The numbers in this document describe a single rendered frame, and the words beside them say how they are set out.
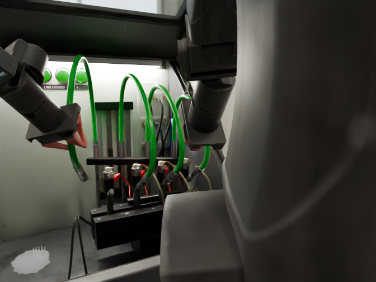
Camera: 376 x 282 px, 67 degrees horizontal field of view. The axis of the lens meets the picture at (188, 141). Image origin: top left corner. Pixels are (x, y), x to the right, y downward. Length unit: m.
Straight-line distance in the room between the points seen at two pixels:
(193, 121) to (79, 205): 0.76
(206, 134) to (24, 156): 0.74
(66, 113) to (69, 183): 0.56
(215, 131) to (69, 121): 0.27
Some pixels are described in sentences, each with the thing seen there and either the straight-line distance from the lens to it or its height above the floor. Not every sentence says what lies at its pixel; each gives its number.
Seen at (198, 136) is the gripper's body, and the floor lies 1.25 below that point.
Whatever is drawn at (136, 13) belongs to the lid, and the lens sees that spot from 1.01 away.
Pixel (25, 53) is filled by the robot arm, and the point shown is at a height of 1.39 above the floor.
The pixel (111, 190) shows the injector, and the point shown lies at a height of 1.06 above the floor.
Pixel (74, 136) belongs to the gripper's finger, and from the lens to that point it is 0.59.
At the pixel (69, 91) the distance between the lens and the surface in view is 0.66.
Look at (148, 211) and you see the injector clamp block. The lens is 0.86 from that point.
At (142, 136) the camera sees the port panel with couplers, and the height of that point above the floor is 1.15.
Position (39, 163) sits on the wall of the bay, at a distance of 1.10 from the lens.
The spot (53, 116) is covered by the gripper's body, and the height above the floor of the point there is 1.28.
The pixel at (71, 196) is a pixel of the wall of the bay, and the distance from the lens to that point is 1.14.
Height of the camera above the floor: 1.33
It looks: 10 degrees down
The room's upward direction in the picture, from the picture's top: straight up
